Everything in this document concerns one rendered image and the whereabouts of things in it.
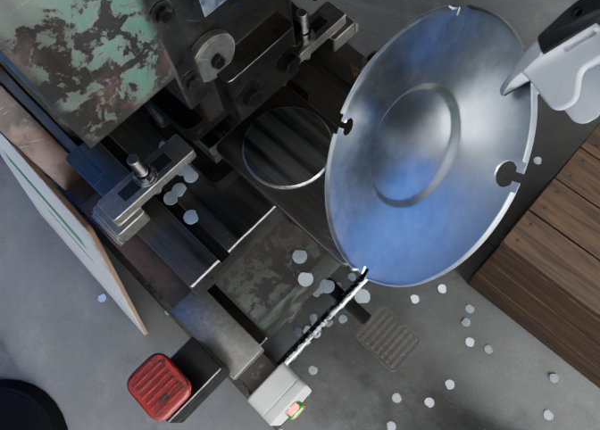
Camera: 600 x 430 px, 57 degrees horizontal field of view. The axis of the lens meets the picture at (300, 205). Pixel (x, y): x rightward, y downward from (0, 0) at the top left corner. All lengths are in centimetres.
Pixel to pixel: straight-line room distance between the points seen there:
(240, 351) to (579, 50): 58
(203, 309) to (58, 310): 86
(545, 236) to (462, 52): 71
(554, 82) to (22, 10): 37
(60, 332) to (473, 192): 132
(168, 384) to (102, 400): 86
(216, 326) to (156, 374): 15
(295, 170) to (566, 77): 39
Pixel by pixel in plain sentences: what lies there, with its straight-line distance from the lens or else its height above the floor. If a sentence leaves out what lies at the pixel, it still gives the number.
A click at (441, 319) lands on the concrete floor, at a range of 150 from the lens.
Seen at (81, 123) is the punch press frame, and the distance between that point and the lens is 46.
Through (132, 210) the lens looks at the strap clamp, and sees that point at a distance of 81.
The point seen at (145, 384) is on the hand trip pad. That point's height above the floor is 76.
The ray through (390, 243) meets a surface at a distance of 57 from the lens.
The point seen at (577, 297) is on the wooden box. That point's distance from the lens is 122.
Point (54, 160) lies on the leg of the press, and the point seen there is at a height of 65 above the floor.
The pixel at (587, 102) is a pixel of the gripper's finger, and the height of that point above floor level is 106.
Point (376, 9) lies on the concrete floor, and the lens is 192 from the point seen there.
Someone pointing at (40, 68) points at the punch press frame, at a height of 116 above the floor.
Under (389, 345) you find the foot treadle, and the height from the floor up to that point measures 16.
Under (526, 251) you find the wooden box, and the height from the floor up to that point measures 35.
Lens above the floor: 145
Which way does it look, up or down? 68 degrees down
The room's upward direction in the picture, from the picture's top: 11 degrees counter-clockwise
